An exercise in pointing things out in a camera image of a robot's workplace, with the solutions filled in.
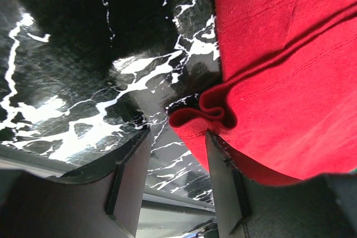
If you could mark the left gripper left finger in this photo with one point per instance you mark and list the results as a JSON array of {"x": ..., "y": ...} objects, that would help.
[{"x": 100, "y": 199}]

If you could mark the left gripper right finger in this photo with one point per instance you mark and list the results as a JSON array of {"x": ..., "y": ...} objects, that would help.
[{"x": 252, "y": 200}]

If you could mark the red t shirt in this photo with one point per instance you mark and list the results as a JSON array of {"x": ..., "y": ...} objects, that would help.
[{"x": 287, "y": 101}]

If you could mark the aluminium rail frame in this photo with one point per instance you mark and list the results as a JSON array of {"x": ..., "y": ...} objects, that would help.
[{"x": 160, "y": 215}]

